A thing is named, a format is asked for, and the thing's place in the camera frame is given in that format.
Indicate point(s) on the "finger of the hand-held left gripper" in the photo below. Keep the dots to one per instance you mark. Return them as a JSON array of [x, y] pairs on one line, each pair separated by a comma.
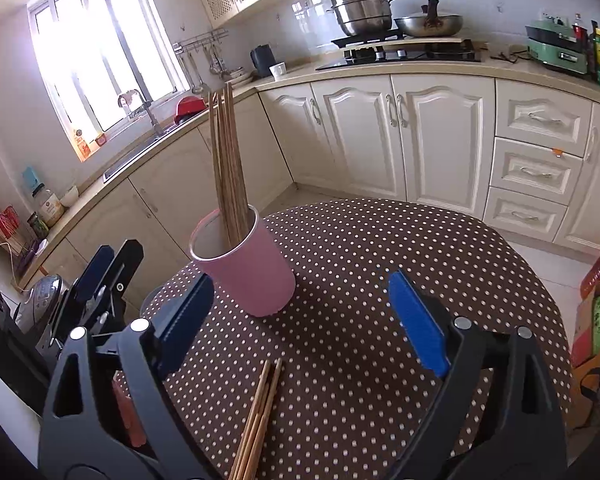
[[92, 270], [125, 270]]

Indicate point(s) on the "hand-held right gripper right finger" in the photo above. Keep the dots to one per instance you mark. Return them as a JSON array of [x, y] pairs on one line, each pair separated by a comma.
[[420, 320]]

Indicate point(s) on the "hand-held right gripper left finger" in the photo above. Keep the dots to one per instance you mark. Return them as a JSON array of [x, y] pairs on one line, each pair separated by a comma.
[[185, 320]]

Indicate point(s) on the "pink cup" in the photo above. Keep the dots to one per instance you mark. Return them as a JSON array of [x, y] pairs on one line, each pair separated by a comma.
[[250, 280]]

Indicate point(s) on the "wooden chopstick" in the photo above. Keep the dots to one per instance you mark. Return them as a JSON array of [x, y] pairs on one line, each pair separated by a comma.
[[250, 435], [252, 410], [257, 435], [269, 410]]

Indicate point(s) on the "bundle of wooden chopsticks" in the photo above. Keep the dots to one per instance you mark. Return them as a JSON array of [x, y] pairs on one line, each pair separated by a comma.
[[227, 170]]

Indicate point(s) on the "silver rice cooker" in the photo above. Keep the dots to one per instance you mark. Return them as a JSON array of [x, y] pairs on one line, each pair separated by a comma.
[[40, 300]]

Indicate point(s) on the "small dark glass jar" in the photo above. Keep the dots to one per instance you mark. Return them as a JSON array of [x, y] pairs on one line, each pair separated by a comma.
[[37, 226]]

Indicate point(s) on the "glass jar beige label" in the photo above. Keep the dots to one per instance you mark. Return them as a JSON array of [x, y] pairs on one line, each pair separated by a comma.
[[50, 207]]

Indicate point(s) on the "small white bowl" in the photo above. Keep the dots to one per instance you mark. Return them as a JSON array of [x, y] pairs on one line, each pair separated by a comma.
[[69, 196]]

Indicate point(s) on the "red packet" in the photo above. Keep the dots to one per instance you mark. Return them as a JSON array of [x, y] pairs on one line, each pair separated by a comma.
[[7, 221]]

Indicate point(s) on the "steel sink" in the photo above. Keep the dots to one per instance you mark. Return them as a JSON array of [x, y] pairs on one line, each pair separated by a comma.
[[125, 162]]

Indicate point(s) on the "light blue packet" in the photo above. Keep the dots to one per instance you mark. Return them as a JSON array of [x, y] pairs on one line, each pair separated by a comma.
[[32, 178]]

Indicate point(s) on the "black countertop appliance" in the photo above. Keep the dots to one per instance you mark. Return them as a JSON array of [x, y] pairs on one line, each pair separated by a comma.
[[5, 350]]

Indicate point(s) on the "metal faucet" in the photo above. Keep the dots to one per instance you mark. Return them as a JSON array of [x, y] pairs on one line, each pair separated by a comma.
[[150, 115]]

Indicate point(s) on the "red bowl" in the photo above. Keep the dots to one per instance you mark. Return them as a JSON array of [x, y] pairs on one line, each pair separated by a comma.
[[190, 106]]

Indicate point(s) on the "cream lower cabinets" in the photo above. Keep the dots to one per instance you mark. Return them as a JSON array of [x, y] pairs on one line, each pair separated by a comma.
[[430, 135]]

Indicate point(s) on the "hanging metal ladle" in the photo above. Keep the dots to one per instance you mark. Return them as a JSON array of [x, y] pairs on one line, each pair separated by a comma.
[[196, 87]]

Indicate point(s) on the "kitchen window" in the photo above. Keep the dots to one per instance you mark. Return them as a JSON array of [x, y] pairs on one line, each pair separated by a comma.
[[105, 60]]

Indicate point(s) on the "stack of white dishes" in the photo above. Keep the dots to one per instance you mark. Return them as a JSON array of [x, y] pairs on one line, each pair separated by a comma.
[[237, 79]]

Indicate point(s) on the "hanging metal spoon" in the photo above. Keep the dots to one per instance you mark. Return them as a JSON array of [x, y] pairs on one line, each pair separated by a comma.
[[215, 65]]

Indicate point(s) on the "black electric kettle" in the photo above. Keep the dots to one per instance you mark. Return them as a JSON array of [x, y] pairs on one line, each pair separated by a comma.
[[262, 62]]

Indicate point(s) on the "white mug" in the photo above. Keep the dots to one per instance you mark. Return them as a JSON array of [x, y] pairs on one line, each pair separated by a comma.
[[277, 71]]

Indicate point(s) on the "black gas stove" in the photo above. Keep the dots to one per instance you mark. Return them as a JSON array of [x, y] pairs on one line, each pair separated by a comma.
[[405, 58]]

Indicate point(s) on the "steel wok with lid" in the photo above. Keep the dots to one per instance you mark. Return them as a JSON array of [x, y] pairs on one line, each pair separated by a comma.
[[425, 25]]

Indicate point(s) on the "green countertop appliance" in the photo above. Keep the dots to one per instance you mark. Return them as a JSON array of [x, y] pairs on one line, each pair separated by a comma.
[[555, 45]]

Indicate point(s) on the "steel steamer pot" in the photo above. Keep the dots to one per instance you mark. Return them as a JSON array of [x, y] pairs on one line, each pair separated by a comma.
[[362, 12]]

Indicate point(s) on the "dark sauce bottle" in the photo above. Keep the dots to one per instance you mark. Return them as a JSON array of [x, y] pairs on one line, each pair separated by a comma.
[[592, 45]]

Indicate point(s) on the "wall utensil rail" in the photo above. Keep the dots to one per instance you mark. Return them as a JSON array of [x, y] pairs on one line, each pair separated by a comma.
[[200, 40]]

